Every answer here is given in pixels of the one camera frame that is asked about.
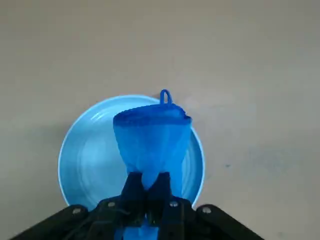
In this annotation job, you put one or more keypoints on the blue cloth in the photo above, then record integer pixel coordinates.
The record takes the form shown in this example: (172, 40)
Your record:
(150, 140)

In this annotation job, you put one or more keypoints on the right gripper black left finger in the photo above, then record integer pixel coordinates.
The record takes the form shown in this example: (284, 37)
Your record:
(110, 215)

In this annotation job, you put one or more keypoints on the light blue plastic plate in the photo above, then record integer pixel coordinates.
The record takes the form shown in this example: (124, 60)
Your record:
(87, 162)

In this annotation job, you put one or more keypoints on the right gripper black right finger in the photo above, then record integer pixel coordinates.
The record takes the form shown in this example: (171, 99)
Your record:
(180, 217)

